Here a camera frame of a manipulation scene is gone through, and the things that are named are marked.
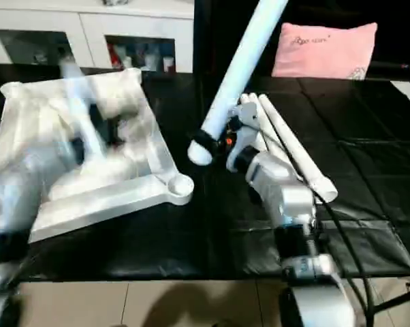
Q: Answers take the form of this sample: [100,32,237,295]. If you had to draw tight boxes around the white plastic table top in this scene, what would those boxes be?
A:
[0,67,196,245]

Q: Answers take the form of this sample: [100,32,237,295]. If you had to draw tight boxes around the red bottle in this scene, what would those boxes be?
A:
[108,44,121,70]

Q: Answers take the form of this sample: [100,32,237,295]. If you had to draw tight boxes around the black work mat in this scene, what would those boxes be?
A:
[0,65,410,284]

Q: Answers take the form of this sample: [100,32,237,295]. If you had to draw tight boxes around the white glass-door cabinet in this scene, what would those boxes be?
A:
[0,0,196,74]

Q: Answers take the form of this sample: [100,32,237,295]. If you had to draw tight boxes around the pink pillow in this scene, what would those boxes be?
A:
[271,22,380,81]

